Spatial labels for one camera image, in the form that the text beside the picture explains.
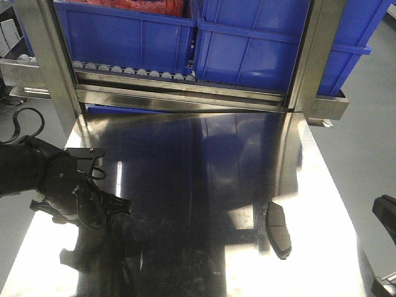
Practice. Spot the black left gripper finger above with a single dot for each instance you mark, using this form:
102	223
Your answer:
95	251
122	226

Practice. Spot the large blue bin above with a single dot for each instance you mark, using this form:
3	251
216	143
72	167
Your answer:
255	43
119	37

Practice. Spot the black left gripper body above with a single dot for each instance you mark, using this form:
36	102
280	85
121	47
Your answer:
68	189

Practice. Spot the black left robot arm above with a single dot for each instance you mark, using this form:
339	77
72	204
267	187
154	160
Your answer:
22	168

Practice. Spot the large blue bin left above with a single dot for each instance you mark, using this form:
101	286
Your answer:
119	37

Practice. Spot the stainless steel rack frame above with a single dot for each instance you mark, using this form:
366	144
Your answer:
199	160

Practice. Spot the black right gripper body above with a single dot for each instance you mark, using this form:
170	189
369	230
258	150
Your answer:
384	209

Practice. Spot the large blue bin right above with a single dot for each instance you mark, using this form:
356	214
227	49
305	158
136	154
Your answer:
255	43

